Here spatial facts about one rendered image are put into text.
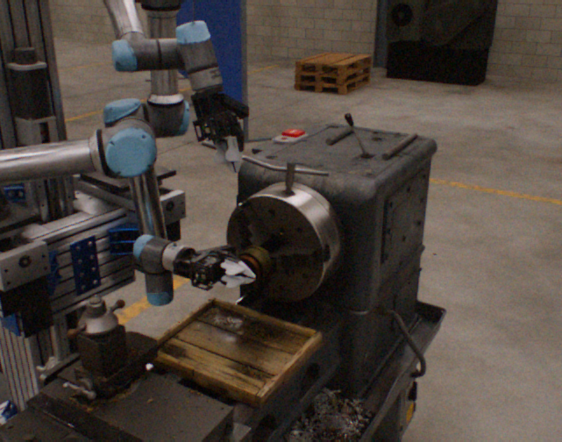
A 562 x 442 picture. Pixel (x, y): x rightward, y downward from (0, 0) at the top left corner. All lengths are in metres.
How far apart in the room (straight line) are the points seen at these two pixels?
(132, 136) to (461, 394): 2.02
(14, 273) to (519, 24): 10.37
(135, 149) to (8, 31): 0.61
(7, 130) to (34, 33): 0.29
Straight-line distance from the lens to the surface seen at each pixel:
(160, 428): 1.25
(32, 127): 1.88
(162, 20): 1.89
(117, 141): 1.47
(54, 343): 2.18
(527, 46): 11.37
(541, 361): 3.29
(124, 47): 1.52
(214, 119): 1.43
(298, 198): 1.58
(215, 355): 1.56
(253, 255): 1.52
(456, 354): 3.20
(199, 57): 1.44
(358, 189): 1.64
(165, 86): 1.94
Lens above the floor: 1.79
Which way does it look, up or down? 23 degrees down
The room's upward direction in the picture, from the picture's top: straight up
